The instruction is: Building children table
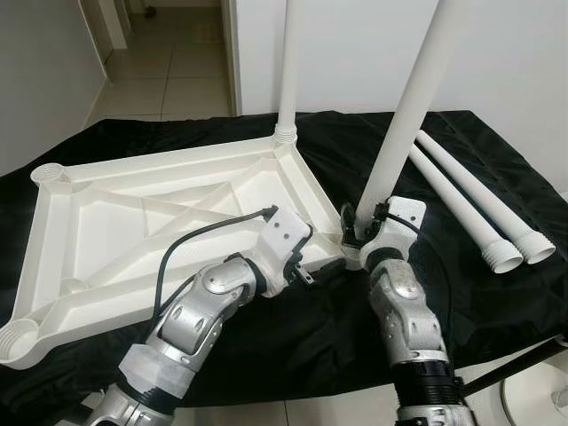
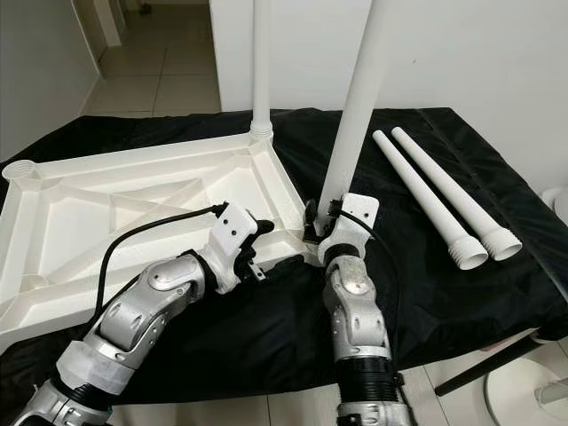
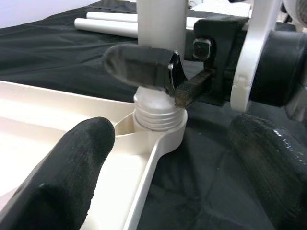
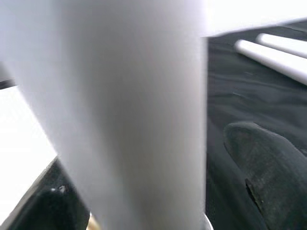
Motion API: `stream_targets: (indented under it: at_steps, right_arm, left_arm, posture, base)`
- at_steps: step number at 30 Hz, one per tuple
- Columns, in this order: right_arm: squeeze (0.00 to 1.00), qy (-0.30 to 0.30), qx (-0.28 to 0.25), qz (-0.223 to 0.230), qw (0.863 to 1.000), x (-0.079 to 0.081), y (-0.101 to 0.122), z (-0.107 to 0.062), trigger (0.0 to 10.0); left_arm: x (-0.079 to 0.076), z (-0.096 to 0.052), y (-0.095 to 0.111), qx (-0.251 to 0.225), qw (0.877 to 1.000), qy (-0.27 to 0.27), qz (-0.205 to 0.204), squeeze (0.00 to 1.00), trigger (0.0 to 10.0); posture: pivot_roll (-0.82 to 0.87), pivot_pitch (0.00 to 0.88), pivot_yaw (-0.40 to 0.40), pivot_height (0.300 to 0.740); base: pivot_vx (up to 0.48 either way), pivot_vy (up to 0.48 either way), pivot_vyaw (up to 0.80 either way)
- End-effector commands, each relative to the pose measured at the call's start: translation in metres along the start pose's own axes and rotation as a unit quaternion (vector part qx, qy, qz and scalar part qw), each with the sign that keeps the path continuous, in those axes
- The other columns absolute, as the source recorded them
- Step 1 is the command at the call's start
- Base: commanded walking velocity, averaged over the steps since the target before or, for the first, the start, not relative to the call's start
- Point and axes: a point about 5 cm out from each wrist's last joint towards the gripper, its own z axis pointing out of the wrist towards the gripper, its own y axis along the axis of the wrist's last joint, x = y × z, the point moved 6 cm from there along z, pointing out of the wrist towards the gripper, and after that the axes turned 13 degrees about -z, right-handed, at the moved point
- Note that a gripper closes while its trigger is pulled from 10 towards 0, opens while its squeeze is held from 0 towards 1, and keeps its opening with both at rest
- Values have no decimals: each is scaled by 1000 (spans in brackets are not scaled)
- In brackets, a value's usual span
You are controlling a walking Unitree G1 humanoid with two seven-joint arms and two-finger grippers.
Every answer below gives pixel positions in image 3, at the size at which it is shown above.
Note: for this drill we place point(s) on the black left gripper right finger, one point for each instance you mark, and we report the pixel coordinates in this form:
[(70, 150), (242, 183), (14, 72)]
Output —
[(275, 172)]

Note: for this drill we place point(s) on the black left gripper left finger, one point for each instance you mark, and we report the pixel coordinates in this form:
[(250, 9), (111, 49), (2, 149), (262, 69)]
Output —
[(60, 179)]

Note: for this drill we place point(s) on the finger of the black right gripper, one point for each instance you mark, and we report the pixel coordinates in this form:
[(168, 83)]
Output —
[(139, 64)]

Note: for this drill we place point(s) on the white plastic table leg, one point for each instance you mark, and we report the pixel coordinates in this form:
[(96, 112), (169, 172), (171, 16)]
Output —
[(105, 27), (110, 16), (160, 24)]

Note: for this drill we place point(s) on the white plastic table top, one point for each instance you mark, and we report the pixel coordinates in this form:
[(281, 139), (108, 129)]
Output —
[(28, 119)]

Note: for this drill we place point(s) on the black cloth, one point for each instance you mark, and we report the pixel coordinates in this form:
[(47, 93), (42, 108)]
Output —
[(60, 55)]

